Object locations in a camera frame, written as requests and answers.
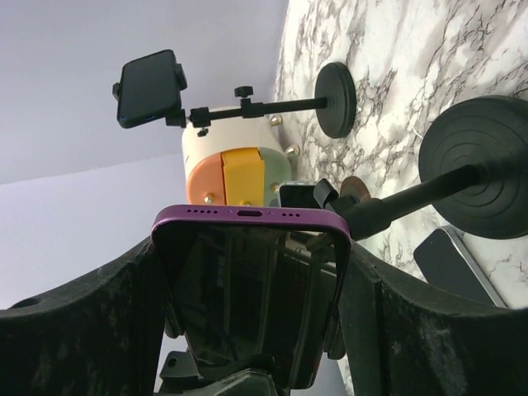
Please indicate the black phone on brown stand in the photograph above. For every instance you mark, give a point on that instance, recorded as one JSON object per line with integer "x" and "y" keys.
{"x": 297, "y": 194}

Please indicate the beige drawer cabinet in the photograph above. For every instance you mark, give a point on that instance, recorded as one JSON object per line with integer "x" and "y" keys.
{"x": 224, "y": 135}

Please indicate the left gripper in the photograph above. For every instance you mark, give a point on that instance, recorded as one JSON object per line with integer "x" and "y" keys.
{"x": 254, "y": 375}

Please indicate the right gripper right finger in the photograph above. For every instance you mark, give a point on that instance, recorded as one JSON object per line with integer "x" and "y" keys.
{"x": 405, "y": 337}

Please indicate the brown base phone stand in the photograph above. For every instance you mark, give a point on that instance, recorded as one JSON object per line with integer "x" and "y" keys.
{"x": 352, "y": 187}

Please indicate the grey black phone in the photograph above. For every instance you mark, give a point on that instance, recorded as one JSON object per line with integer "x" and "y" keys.
{"x": 447, "y": 264}

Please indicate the yellow lower drawer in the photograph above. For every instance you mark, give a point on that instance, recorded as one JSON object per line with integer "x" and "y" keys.
{"x": 244, "y": 176}

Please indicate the black phone back left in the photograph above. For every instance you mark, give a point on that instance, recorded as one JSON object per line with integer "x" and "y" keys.
{"x": 150, "y": 89}

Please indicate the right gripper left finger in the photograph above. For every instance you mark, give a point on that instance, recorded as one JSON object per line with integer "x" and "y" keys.
{"x": 99, "y": 334}

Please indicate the grey green bottom drawer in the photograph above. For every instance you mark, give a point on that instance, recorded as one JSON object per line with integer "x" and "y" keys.
{"x": 277, "y": 170}

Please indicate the orange upper drawer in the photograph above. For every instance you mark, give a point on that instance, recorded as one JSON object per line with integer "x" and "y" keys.
{"x": 205, "y": 180}

